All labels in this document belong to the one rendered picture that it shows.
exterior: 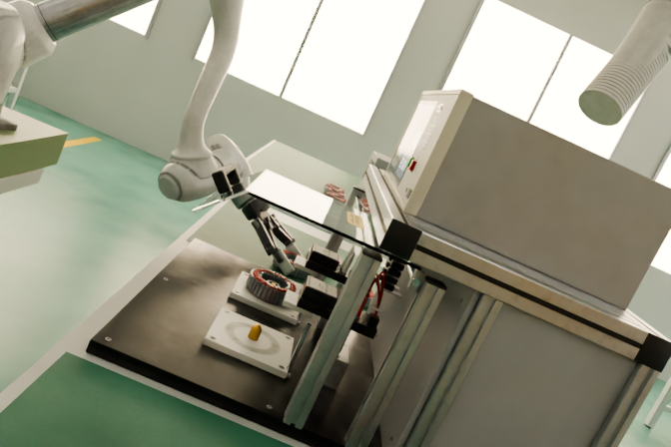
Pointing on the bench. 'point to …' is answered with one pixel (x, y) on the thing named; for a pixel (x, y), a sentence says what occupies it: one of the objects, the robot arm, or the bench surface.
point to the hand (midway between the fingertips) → (293, 263)
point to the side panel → (529, 387)
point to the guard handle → (227, 176)
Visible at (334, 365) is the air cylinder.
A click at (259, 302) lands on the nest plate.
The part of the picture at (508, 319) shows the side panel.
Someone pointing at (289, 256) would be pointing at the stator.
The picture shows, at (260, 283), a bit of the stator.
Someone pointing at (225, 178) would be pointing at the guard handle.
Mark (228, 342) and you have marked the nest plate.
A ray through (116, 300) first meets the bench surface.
